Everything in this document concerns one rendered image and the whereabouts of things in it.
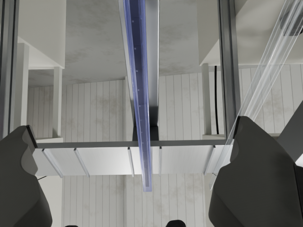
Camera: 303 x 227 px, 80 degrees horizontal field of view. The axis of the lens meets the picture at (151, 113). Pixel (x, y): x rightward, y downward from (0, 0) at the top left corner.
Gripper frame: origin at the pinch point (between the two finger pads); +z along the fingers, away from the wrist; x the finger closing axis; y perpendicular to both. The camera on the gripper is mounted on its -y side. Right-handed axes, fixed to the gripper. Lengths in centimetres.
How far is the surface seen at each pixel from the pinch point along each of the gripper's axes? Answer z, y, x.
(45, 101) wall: 354, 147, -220
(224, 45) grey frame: 48, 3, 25
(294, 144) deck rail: 15.5, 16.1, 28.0
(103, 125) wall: 294, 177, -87
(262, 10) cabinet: 50, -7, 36
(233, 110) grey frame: 36.5, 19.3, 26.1
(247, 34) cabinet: 61, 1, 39
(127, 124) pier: 264, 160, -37
